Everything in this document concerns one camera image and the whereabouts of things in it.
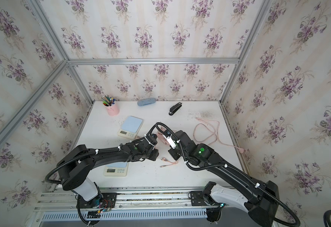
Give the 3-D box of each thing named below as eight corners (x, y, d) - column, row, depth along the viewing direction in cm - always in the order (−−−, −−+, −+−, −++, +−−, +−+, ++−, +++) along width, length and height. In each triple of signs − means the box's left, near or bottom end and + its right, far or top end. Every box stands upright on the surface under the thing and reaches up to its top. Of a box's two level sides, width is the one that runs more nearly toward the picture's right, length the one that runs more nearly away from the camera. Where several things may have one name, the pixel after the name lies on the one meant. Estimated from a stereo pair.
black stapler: (167, 113, 114) (167, 110, 111) (178, 103, 121) (178, 100, 118) (171, 116, 112) (171, 113, 109) (182, 105, 120) (182, 102, 117)
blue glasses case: (137, 107, 119) (137, 104, 116) (137, 102, 123) (136, 99, 120) (156, 104, 121) (156, 101, 119) (155, 99, 125) (155, 97, 122)
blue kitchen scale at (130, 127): (117, 135, 101) (116, 133, 99) (129, 116, 112) (128, 114, 111) (134, 140, 99) (133, 138, 97) (144, 121, 110) (144, 119, 108)
